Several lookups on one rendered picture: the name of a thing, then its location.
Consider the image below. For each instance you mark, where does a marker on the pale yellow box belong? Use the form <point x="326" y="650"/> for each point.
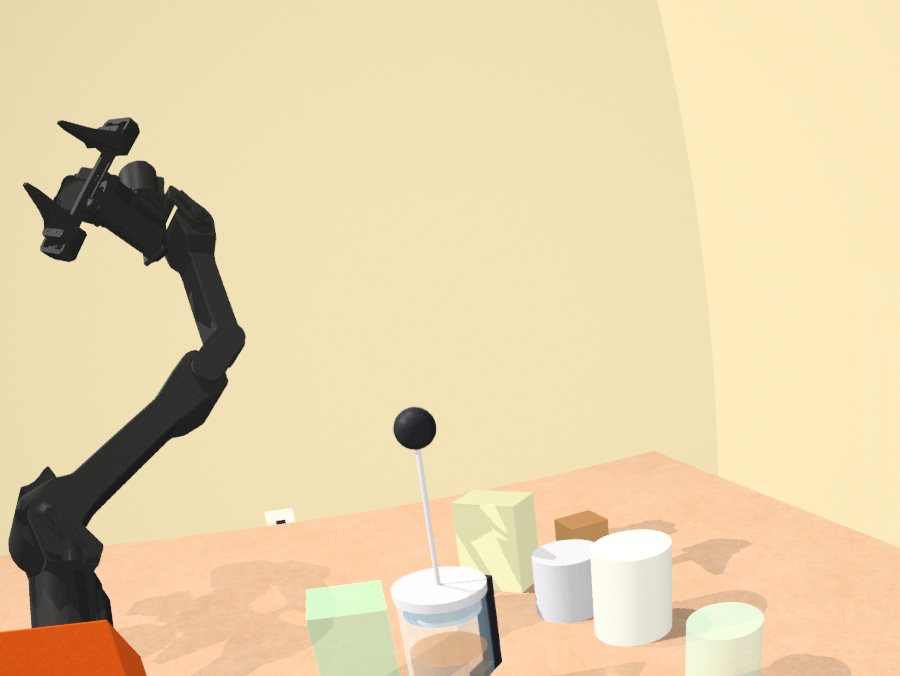
<point x="496" y="534"/>

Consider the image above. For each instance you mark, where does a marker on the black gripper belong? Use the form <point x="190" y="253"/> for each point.
<point x="103" y="197"/>

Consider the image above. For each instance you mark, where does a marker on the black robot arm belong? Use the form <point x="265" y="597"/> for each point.
<point x="49" y="539"/>

